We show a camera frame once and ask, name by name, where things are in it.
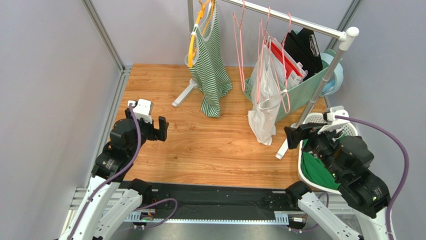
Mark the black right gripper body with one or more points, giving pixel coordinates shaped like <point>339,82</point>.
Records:
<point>305,133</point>

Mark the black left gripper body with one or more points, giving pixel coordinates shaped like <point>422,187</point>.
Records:
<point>146,130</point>

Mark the white tank top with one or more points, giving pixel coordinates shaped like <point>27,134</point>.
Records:
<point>262,117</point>

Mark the pink wire hanger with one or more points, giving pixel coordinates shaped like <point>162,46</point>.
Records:
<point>237,27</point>
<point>261,42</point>
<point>278,73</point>

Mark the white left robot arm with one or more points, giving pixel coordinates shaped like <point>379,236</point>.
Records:
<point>92,221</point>

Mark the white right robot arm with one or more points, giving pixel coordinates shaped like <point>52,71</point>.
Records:
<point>369,198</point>

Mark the green striped tank top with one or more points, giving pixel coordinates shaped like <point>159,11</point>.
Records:
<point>208,69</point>

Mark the yellow plastic hanger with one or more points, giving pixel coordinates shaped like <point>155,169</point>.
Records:
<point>208,5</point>

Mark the white laundry basket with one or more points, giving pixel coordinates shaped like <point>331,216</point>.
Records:
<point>347,130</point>

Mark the green garment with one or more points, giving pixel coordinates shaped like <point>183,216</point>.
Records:
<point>313,172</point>

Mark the green plastic basket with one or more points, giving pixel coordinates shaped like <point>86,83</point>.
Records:
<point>301,94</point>

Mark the white paper box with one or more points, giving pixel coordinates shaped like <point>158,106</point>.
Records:
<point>292,79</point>

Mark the red folder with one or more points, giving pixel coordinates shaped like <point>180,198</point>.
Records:
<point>286,60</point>

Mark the light blue round object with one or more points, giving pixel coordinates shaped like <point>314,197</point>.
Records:
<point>337,78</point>

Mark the black folder with clip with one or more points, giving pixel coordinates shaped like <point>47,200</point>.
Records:
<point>303,48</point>

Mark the silver clothes rack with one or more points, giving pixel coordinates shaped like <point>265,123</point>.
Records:
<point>345,40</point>

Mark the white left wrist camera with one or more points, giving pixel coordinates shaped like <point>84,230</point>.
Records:
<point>142,109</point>

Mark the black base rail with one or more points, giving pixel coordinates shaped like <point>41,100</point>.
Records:
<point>223,203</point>

